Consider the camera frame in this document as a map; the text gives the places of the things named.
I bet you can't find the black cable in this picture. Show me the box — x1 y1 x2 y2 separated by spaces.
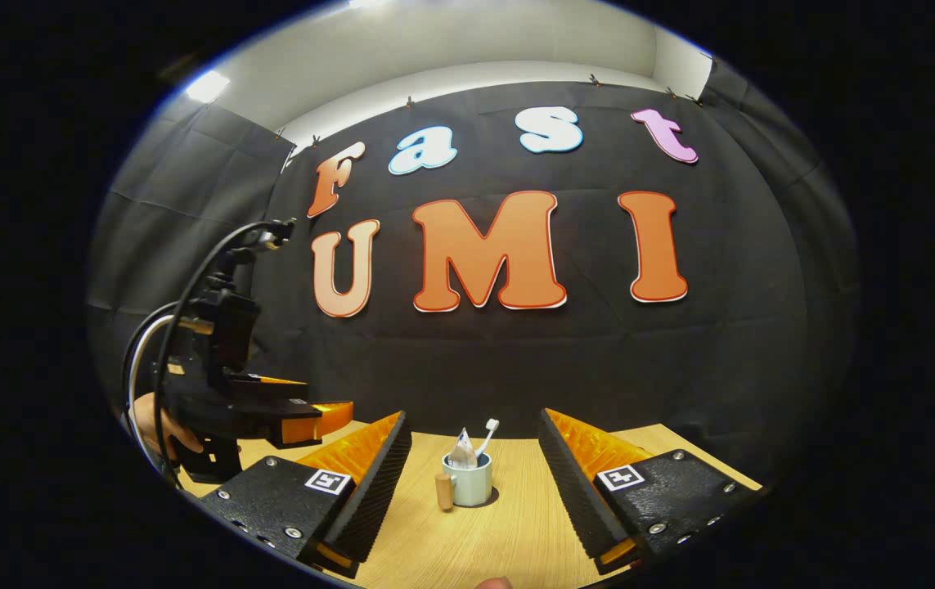
152 219 298 492

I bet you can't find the wooden desktop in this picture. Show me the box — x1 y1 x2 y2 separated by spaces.
177 420 762 589

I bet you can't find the light blue cup wooden handle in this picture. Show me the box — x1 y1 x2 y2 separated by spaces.
434 452 494 512

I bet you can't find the black backdrop cloth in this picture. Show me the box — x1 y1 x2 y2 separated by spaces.
87 53 861 492

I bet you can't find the white toothpaste tube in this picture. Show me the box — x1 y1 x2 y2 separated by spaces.
448 427 479 470

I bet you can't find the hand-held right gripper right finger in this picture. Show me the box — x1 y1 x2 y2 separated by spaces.
537 407 762 576

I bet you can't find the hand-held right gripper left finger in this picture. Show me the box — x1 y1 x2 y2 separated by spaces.
199 409 413 580

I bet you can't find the ceiling light panel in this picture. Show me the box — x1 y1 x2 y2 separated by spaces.
185 70 232 105

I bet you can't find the white cable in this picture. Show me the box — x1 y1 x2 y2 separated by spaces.
125 313 182 475

